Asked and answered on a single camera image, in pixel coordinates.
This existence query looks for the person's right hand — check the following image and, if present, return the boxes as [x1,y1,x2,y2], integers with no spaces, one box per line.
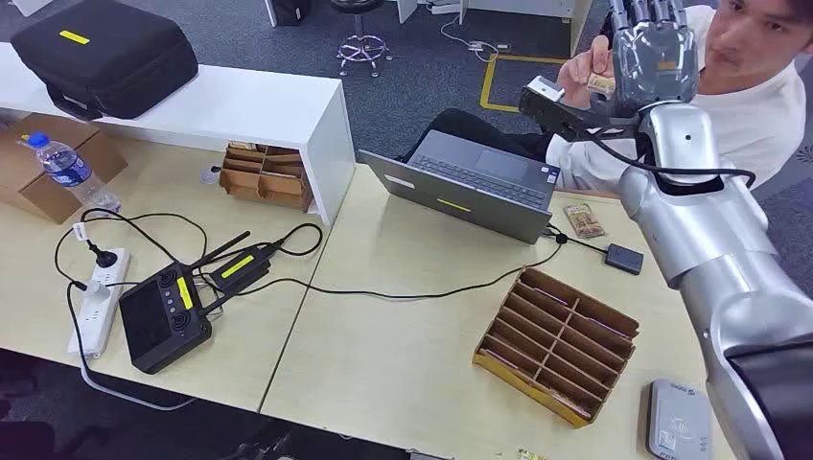
[557,34,617,110]

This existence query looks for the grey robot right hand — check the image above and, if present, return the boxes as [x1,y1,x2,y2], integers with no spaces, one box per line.
[609,0,700,120]

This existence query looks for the large cardboard divider tray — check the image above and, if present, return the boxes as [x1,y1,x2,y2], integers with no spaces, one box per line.
[472,266,641,429]

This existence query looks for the person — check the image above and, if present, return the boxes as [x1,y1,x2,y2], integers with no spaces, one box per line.
[400,0,813,198]

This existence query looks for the autumn print card pile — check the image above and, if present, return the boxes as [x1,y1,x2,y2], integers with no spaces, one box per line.
[563,202,606,241]

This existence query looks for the grey white card reader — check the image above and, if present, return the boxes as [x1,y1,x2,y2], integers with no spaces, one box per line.
[645,379,714,460]

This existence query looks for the white office desk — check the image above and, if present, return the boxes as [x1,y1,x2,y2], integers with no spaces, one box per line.
[396,0,595,58]

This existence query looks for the grey laptop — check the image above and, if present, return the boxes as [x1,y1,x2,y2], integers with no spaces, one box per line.
[357,129,562,245]

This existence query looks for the small black adapter box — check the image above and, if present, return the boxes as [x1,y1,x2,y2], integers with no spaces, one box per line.
[603,242,645,276]

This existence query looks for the black computer tower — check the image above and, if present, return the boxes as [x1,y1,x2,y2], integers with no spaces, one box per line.
[271,0,313,27]

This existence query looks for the small cardboard divider tray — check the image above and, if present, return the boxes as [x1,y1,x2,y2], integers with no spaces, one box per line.
[218,142,314,214]

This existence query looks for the white desk shelf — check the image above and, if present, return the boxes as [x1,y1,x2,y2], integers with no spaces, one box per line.
[0,41,357,228]

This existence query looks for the black module yellow label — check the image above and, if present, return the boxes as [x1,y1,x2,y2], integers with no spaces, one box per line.
[206,243,279,296]

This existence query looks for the black carrying case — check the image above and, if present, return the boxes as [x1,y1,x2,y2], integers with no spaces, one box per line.
[10,0,200,122]

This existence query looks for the black screen remote controller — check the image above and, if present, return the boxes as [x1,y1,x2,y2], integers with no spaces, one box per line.
[118,231,252,376]

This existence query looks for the black power plug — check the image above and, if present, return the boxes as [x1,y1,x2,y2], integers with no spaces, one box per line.
[85,240,120,270]

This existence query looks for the blue cap water bottle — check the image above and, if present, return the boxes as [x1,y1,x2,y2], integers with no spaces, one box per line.
[24,131,122,214]

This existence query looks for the white plug adapter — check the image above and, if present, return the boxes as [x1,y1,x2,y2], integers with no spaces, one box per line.
[75,279,112,303]

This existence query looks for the white power strip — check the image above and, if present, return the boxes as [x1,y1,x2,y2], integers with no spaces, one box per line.
[67,247,132,360]

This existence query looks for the brown cardboard box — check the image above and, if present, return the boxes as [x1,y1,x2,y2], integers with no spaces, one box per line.
[0,112,128,225]

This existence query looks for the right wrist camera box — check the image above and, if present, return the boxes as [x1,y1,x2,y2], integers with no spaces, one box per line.
[519,75,639,142]

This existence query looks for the white floor cable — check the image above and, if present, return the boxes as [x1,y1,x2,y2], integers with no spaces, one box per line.
[439,12,513,63]

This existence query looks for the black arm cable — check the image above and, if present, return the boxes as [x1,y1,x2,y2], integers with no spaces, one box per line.
[584,129,757,189]

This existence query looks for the short black adapter cable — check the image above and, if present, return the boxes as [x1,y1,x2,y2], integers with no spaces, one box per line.
[545,227,610,255]

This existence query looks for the long thin black cable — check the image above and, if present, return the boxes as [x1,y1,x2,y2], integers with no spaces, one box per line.
[190,221,569,301]

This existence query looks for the looped black plug cable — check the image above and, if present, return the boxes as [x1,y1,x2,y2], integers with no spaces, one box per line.
[53,208,210,287]

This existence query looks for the thick power strip cord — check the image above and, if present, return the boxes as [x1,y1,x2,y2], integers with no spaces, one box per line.
[65,282,198,413]

